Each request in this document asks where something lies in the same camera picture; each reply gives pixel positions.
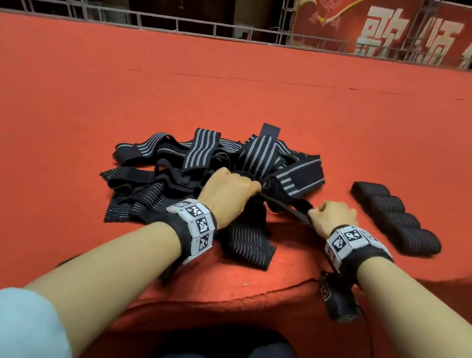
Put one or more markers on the person's left hand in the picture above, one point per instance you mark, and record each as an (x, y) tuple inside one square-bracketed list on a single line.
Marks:
[(229, 195)]

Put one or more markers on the person's right hand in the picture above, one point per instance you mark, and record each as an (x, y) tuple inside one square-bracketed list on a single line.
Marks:
[(330, 218)]

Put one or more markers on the person's left forearm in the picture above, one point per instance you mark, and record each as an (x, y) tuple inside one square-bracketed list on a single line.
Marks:
[(107, 277)]

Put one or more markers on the person's right forearm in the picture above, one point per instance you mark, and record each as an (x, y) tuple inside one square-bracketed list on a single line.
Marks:
[(436, 332)]

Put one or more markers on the metal railing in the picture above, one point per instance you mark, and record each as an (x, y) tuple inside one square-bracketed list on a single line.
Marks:
[(198, 26)]

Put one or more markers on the red banner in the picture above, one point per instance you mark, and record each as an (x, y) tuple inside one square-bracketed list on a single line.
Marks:
[(397, 23)]

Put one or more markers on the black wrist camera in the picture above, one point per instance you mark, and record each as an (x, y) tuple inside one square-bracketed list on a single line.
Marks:
[(338, 297)]

